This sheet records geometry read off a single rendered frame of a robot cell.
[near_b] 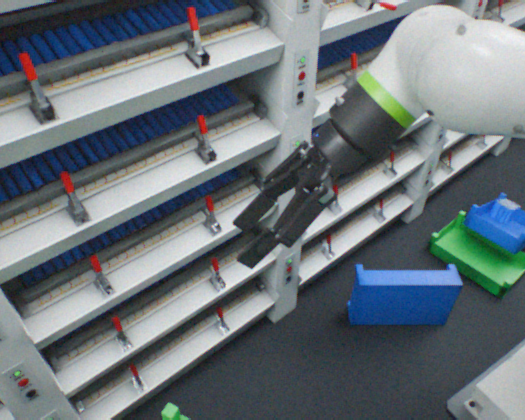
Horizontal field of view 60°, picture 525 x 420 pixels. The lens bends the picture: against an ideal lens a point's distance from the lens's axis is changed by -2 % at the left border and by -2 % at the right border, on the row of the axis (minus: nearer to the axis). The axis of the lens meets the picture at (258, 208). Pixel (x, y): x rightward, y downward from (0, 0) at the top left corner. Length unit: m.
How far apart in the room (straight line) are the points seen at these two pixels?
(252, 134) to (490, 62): 0.61
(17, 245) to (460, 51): 0.68
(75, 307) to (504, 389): 0.86
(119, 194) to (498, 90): 0.63
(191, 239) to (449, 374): 0.87
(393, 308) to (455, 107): 1.08
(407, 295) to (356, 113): 0.93
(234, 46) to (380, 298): 0.87
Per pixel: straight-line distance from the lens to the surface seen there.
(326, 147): 0.61
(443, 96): 0.47
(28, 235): 0.84
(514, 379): 1.12
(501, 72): 0.47
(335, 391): 1.41
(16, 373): 0.99
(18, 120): 0.73
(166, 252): 1.02
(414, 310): 1.52
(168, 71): 0.80
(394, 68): 0.59
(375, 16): 1.13
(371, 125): 0.59
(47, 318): 0.97
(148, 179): 0.88
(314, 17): 0.96
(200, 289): 1.19
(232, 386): 1.40
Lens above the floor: 1.25
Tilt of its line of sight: 42 degrees down
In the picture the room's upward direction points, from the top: straight up
